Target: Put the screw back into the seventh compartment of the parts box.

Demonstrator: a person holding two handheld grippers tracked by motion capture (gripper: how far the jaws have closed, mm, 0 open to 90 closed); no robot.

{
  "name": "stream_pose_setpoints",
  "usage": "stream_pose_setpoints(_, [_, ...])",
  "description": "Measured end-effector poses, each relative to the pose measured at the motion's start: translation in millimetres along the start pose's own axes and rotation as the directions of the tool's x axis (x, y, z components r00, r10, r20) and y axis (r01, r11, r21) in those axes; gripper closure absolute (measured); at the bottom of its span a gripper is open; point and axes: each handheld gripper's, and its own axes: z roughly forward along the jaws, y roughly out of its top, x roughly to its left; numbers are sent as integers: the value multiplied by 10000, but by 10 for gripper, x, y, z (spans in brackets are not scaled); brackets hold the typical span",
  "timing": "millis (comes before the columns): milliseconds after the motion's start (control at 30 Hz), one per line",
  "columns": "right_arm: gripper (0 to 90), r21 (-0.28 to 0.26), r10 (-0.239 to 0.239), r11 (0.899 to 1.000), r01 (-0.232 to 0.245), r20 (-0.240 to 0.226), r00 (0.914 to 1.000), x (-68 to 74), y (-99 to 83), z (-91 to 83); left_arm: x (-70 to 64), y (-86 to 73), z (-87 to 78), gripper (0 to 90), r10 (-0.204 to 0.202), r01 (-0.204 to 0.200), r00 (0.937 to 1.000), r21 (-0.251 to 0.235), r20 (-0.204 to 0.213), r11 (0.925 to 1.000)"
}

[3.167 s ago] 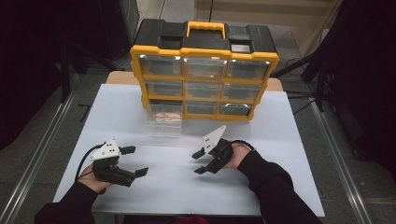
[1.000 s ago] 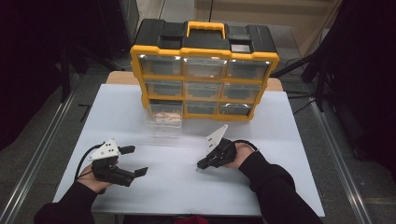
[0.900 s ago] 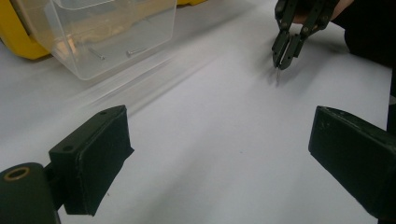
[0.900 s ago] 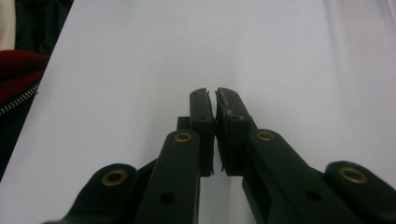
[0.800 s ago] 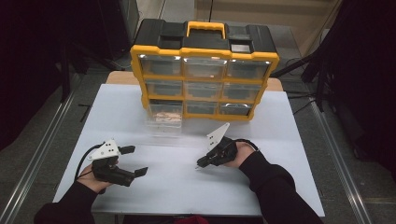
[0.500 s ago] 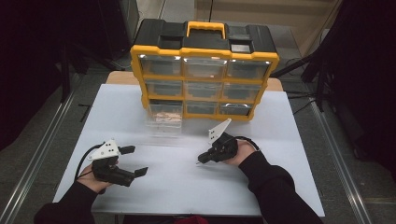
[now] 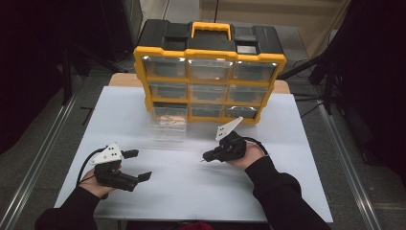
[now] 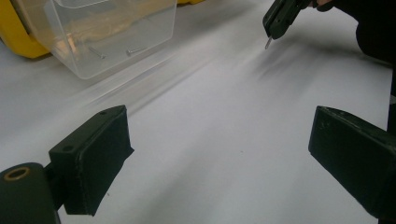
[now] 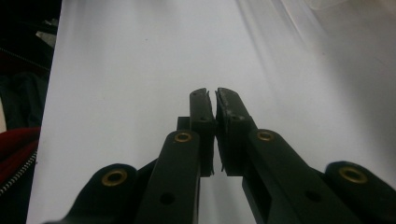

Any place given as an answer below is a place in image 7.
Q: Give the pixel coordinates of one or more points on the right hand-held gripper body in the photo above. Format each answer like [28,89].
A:
[231,147]

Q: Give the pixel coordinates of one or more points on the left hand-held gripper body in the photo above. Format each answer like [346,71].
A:
[111,177]

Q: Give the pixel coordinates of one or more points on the clear plastic drawer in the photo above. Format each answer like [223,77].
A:
[169,110]

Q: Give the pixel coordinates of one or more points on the yellow black organizer case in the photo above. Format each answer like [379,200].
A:
[210,41]

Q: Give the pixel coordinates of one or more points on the person's left hand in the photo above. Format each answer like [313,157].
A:
[94,185]

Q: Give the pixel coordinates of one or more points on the person's right hand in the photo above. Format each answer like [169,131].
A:
[250,158]

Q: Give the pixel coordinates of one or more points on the pile of tan small parts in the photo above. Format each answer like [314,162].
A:
[172,120]

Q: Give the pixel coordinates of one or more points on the person's dark red clothing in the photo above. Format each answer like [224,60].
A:
[198,226]

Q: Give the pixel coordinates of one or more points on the grid of clear drawers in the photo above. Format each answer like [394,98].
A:
[207,68]

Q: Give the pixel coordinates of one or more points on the black metal stand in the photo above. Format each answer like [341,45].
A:
[300,67]

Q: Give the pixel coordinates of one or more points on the black cabinet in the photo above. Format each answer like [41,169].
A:
[124,25]

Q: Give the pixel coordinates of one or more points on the metal floor rail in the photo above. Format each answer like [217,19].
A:
[41,159]
[344,159]

